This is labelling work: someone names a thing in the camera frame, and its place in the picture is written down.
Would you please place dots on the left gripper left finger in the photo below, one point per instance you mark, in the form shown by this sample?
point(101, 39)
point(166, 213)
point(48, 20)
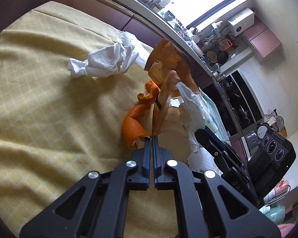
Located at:
point(141, 178)

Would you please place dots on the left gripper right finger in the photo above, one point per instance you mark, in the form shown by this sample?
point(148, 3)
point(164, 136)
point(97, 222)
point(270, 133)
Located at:
point(162, 179)

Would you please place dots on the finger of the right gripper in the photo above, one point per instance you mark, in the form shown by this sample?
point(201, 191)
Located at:
point(225, 157)

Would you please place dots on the orange peel piece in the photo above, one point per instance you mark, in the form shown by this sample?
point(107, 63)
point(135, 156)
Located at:
point(132, 129)

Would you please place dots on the brown paper wrapper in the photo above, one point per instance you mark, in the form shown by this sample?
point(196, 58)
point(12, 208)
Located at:
point(161, 105)

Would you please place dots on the white tissue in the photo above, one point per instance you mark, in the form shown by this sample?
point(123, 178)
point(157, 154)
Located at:
point(111, 60)

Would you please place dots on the golden snack wrapper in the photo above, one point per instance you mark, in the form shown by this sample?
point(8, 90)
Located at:
point(165, 58)

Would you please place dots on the black stove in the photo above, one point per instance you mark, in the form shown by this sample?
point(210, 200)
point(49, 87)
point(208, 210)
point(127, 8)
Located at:
point(243, 102)

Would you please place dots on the hanging frying pan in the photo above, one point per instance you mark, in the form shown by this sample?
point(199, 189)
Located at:
point(222, 57)

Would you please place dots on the yellow quilted tablecloth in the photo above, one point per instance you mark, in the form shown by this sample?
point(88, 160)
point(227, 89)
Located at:
point(55, 128)

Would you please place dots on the white water heater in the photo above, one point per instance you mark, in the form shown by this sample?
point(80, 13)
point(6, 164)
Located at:
point(241, 21)

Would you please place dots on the pink wall cabinet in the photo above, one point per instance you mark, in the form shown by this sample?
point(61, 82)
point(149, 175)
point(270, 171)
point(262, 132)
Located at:
point(261, 39)

